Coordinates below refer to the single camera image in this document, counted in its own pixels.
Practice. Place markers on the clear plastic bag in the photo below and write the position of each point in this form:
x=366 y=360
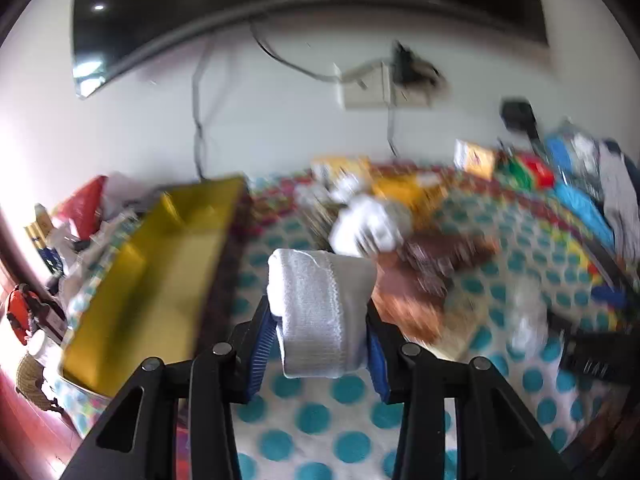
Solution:
x=527 y=315

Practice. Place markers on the woven basket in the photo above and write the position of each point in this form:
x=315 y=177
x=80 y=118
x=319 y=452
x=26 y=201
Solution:
x=32 y=380

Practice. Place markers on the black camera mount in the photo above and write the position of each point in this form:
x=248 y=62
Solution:
x=517 y=117

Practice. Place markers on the orange red bag on floor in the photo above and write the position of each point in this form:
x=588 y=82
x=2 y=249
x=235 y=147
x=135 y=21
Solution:
x=20 y=315

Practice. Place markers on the dark brown snack packet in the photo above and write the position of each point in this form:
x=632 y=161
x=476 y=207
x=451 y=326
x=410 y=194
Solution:
x=445 y=255

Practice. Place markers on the red and green packet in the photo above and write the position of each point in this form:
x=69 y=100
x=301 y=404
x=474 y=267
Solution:
x=530 y=167

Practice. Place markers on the grey folded cloth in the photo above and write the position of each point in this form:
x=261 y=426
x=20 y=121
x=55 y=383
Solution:
x=620 y=195

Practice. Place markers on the orange brown snack packet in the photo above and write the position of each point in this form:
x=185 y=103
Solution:
x=405 y=300

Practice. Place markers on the yellow small box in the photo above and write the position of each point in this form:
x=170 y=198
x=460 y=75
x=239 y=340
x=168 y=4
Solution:
x=474 y=159

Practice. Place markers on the blue plastic bag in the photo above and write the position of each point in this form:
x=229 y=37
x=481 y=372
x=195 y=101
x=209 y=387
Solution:
x=582 y=200

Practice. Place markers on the gold and blue carton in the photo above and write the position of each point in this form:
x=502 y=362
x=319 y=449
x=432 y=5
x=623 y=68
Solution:
x=40 y=227

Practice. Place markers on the white wall socket plate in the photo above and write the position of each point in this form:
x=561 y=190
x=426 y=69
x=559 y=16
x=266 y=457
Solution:
x=365 y=90

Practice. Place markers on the black power adapter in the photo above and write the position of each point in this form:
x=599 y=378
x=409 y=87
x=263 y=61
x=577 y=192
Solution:
x=415 y=70

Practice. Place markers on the dark tin box gold inside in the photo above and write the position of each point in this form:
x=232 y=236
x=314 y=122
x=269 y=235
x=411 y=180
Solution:
x=150 y=270

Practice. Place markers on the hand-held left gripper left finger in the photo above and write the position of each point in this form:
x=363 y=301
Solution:
x=257 y=355

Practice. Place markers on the white crumpled packet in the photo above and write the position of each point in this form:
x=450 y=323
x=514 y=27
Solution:
x=370 y=230

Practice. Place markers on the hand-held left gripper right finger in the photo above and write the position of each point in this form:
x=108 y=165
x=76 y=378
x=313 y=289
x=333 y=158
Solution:
x=376 y=360

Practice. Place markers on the polka dot tablecloth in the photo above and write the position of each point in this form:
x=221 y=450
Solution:
x=320 y=415

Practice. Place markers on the white sock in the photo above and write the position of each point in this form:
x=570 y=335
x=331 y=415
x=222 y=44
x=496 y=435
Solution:
x=315 y=310

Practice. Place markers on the white lidded jar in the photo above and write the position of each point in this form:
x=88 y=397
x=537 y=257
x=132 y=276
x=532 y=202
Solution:
x=42 y=350

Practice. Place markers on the red plastic bag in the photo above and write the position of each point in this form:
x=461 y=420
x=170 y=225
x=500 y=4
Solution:
x=82 y=205

